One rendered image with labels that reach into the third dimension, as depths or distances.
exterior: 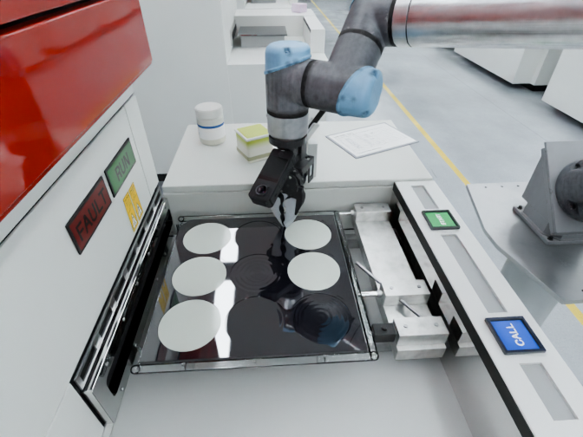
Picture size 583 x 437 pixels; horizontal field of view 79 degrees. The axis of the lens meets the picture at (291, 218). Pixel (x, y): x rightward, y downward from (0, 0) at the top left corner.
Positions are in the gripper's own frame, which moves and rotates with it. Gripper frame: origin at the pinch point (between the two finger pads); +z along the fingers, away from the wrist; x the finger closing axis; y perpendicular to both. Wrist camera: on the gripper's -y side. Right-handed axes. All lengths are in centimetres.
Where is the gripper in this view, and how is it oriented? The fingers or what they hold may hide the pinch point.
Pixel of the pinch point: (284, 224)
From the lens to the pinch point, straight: 76.4
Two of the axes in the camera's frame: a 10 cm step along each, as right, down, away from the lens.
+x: -9.0, -2.7, 3.5
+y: 4.5, -5.5, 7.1
